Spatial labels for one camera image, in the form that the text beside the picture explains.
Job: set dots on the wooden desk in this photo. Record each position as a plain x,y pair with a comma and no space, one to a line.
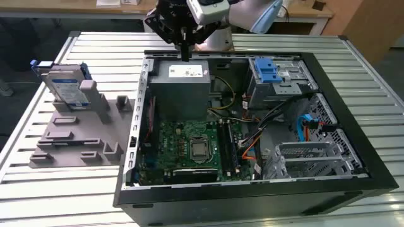
78,9

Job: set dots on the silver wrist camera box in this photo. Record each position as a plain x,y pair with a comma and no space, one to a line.
210,13

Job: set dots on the metal disk bay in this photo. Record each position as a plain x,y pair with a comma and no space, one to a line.
314,160

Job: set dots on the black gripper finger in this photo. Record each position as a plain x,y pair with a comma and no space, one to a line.
201,33
160,30

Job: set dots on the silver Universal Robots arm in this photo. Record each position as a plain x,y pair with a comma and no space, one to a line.
220,37

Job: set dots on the green motherboard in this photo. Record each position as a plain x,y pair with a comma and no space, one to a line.
176,139

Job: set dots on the grey power supply unit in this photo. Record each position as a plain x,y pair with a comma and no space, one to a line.
180,99

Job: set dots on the wooden cabinet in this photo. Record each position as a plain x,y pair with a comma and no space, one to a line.
372,23

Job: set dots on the black chair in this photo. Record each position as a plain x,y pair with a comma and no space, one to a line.
18,42

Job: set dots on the silver CPU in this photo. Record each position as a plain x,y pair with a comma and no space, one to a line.
198,149

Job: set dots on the black RAM stick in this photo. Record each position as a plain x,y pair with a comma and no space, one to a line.
232,146

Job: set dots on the blue drive cage latch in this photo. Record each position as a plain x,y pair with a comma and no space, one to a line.
266,71

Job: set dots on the small white box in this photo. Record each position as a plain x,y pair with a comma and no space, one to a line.
130,2

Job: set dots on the white paper sheet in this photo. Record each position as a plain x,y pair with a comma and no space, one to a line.
106,2

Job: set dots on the hard disk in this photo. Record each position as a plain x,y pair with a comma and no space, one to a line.
66,92

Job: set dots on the black open PC case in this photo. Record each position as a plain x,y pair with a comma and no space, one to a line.
220,203

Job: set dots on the black graphics card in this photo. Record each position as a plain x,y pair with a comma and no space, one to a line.
192,175

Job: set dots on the metal optical drive cage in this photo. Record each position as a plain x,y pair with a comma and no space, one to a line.
284,91

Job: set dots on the grey parts rack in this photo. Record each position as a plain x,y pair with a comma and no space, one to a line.
85,142

